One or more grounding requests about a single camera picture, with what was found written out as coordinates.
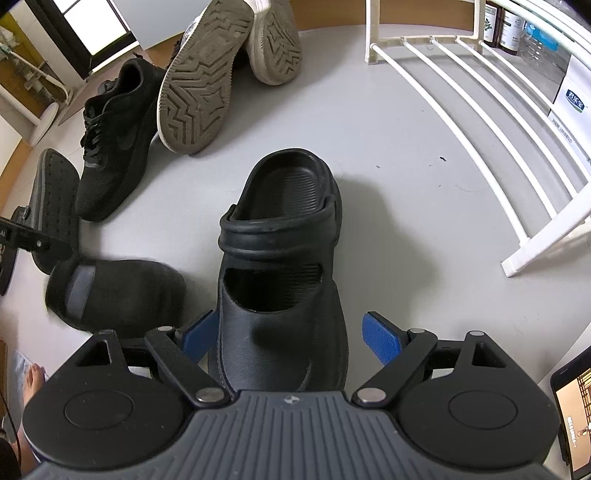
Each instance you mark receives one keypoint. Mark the white shoe rack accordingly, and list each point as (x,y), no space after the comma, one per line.
(531,251)

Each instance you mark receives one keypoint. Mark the white patterned sneaker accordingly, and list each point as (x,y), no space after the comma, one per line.
(274,46)
(198,78)

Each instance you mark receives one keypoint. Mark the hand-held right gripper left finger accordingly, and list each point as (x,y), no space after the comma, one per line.
(198,341)

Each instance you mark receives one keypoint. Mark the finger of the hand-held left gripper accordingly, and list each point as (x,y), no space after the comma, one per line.
(39,242)

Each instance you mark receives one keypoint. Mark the brown bottle white label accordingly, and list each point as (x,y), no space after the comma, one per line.
(510,30)
(491,23)

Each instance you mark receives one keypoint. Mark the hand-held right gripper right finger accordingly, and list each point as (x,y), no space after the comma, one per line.
(381,339)

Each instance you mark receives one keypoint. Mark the clear plastic water bottle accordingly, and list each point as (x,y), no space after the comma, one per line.
(542,50)

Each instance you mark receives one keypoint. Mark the white printed carton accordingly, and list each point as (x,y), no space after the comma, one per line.
(575,110)

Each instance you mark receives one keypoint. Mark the black chunky platform clog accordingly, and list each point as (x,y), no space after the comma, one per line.
(124,295)
(277,277)

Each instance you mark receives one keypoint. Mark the white folded drying rack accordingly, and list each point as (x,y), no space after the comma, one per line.
(32,81)

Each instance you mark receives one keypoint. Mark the black smartphone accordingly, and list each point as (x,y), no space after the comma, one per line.
(577,415)

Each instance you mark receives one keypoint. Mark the black framed glass door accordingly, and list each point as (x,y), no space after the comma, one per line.
(83,23)

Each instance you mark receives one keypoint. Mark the white standing fan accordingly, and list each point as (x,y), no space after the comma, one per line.
(44,122)

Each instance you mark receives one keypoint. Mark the person's bare foot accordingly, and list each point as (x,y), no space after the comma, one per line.
(34,383)

